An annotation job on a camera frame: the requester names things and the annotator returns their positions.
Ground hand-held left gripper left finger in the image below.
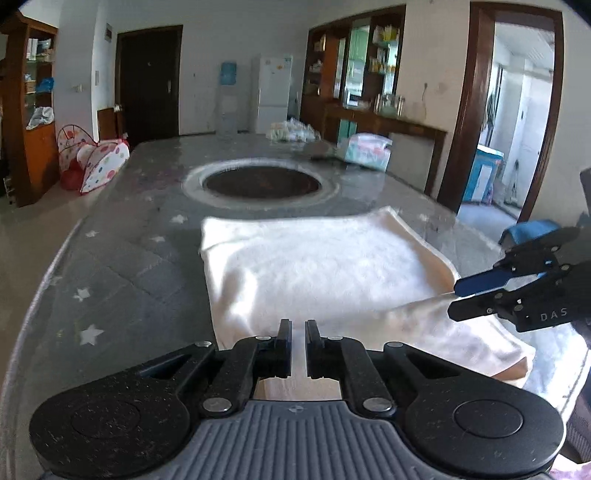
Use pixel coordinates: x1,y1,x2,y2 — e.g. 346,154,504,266
152,318,294,414

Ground light blue cabinet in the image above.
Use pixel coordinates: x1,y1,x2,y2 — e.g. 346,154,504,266
462,144,505,206

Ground wooden shelf cabinet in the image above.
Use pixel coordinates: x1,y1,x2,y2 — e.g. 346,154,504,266
0,11,60,208

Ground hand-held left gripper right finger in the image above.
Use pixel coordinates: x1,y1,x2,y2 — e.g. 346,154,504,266
305,319,444,414

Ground white refrigerator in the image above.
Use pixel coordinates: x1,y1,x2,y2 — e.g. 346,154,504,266
252,53,294,134

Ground pastel tissue box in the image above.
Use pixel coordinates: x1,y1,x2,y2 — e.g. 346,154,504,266
344,133,393,171

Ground dark wooden doorway frame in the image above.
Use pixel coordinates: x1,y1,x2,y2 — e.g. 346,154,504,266
436,2,565,222

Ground crumpled pale cloth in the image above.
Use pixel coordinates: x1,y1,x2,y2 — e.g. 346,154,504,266
267,119,320,142

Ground polka dot play tent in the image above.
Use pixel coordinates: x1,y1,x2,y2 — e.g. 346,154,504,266
56,127,131,195

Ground small wooden cabinet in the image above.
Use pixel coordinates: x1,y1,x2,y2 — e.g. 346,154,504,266
98,105,125,139

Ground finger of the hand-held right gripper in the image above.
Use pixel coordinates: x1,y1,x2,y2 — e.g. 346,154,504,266
447,265,573,322
454,227,580,296

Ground round built-in hotplate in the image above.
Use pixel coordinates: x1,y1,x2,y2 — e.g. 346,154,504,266
182,158,340,212

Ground cream garment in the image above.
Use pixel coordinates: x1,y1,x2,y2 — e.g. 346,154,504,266
199,205,536,402

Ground wooden display cabinet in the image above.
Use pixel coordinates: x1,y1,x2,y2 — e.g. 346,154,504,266
300,4,407,134

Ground chair with blue cover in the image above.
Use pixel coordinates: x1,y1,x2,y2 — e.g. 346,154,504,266
499,220,561,247

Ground white water dispenser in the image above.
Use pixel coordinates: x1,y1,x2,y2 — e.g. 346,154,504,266
216,85,237,139

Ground dark wooden door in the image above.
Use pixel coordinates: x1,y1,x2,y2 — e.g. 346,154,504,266
115,25,184,141

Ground wooden console table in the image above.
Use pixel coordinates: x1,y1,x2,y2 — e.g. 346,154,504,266
323,102,448,197

